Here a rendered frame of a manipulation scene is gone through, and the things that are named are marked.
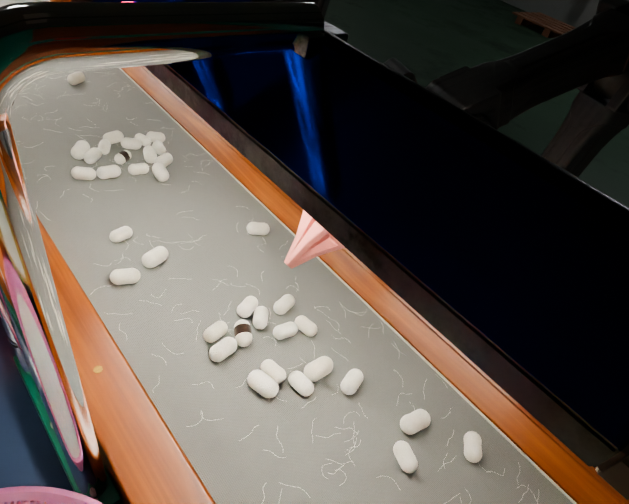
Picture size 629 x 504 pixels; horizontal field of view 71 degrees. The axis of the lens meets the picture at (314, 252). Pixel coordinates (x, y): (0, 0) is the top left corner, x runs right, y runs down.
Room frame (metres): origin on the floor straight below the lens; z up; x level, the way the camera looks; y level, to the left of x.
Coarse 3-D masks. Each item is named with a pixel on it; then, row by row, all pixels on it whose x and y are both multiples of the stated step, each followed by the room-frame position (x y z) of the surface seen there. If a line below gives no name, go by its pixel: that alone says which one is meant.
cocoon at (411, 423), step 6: (408, 414) 0.27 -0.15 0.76; (414, 414) 0.27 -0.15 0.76; (420, 414) 0.27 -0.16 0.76; (426, 414) 0.27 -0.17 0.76; (402, 420) 0.26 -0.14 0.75; (408, 420) 0.26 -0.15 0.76; (414, 420) 0.26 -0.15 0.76; (420, 420) 0.26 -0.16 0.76; (426, 420) 0.26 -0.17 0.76; (402, 426) 0.25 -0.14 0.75; (408, 426) 0.25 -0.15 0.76; (414, 426) 0.25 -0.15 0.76; (420, 426) 0.26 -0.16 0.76; (426, 426) 0.26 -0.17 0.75; (408, 432) 0.25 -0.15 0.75; (414, 432) 0.25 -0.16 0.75
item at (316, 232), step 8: (312, 224) 0.38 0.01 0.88; (312, 232) 0.38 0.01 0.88; (320, 232) 0.37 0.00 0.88; (328, 232) 0.38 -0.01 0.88; (304, 240) 0.37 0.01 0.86; (312, 240) 0.37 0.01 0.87; (328, 240) 0.40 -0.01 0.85; (336, 240) 0.40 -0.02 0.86; (296, 248) 0.37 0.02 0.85; (304, 248) 0.37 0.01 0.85; (312, 248) 0.39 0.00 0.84; (320, 248) 0.39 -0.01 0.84; (328, 248) 0.39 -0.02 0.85; (336, 248) 0.40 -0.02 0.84; (296, 256) 0.36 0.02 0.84; (304, 256) 0.38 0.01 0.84; (312, 256) 0.38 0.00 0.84; (288, 264) 0.36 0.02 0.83; (296, 264) 0.37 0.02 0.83
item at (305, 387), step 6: (294, 372) 0.28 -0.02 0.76; (300, 372) 0.28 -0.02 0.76; (288, 378) 0.27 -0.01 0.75; (294, 378) 0.27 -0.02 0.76; (300, 378) 0.27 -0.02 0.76; (306, 378) 0.27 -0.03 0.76; (294, 384) 0.26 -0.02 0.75; (300, 384) 0.26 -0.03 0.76; (306, 384) 0.27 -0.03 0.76; (312, 384) 0.27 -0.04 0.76; (300, 390) 0.26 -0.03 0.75; (306, 390) 0.26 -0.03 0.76; (312, 390) 0.26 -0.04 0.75; (306, 396) 0.26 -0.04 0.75
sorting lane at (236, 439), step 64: (0, 0) 1.06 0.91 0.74; (64, 128) 0.62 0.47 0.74; (128, 128) 0.68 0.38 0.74; (64, 192) 0.47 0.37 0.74; (128, 192) 0.51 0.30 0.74; (192, 192) 0.55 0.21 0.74; (64, 256) 0.36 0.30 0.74; (128, 256) 0.39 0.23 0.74; (192, 256) 0.42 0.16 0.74; (256, 256) 0.45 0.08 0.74; (128, 320) 0.29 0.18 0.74; (192, 320) 0.32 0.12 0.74; (320, 320) 0.37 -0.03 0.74; (384, 320) 0.40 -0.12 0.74; (192, 384) 0.24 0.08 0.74; (320, 384) 0.28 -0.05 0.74; (384, 384) 0.31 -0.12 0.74; (448, 384) 0.33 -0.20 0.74; (192, 448) 0.18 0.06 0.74; (256, 448) 0.19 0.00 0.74; (320, 448) 0.21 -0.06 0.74; (384, 448) 0.23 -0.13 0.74; (448, 448) 0.25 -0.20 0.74; (512, 448) 0.27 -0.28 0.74
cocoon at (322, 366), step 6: (318, 360) 0.30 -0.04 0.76; (324, 360) 0.30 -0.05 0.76; (330, 360) 0.30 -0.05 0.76; (306, 366) 0.29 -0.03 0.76; (312, 366) 0.29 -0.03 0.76; (318, 366) 0.29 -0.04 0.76; (324, 366) 0.29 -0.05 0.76; (330, 366) 0.30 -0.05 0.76; (306, 372) 0.28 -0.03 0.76; (312, 372) 0.28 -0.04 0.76; (318, 372) 0.28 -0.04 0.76; (324, 372) 0.29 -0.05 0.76; (312, 378) 0.28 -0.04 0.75; (318, 378) 0.28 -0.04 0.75
